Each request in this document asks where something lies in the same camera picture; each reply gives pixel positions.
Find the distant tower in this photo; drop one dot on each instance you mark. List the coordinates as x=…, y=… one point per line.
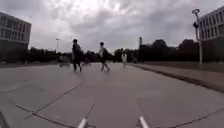
x=140, y=41

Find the raised pale side strip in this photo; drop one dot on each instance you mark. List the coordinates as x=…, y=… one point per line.
x=196, y=74

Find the parked bicycles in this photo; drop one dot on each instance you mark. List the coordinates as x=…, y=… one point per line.
x=64, y=61

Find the grey concrete slab pavement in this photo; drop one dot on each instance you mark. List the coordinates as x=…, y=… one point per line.
x=110, y=96

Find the thin distant lamp post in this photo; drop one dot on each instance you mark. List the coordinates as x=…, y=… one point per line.
x=57, y=45

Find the robot's own part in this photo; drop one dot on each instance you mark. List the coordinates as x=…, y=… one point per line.
x=143, y=122
x=82, y=123

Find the tall pale lamp post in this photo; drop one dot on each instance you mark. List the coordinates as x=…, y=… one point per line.
x=200, y=40

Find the row of dark trees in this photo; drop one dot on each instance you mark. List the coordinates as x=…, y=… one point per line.
x=160, y=50

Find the pale building with window rows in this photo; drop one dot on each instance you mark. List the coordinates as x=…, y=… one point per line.
x=13, y=31

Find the person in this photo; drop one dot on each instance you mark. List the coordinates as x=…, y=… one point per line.
x=76, y=55
x=124, y=58
x=104, y=56

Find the white building with window grid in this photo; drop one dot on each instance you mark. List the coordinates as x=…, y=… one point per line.
x=212, y=25

